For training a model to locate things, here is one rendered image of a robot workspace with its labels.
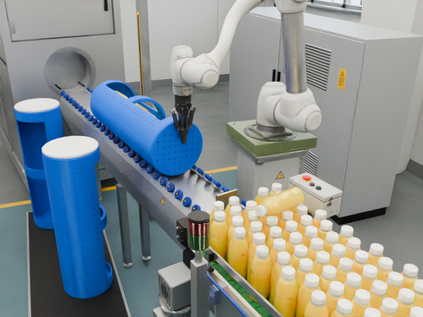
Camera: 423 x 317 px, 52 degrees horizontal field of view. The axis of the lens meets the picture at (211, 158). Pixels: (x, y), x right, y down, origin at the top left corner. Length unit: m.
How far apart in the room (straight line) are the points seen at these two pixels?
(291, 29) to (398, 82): 1.54
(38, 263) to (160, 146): 1.35
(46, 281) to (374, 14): 3.56
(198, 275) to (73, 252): 1.28
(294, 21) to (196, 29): 5.26
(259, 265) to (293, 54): 1.03
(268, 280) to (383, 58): 2.15
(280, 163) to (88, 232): 1.08
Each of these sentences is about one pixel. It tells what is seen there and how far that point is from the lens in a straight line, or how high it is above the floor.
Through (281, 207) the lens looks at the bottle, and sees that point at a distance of 1.55.
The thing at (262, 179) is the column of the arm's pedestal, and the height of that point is 0.86.
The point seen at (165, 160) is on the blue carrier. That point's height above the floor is 1.05.
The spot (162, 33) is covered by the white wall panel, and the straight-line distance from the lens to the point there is 7.06.
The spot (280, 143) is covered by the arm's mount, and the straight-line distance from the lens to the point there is 2.28.
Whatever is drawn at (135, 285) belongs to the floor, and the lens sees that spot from 2.96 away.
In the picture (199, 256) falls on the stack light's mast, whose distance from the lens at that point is 1.31.
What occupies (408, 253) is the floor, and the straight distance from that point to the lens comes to 3.52.
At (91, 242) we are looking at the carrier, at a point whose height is 0.52.
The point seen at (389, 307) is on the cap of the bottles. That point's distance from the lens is 1.29.
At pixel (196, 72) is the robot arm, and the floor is 1.51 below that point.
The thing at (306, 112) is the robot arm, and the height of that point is 1.27.
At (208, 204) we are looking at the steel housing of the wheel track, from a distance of 1.95.
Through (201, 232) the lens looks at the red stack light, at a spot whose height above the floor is 1.22.
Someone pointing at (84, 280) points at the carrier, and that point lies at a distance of 2.62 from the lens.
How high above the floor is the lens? 1.91
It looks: 24 degrees down
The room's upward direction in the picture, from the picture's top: 1 degrees clockwise
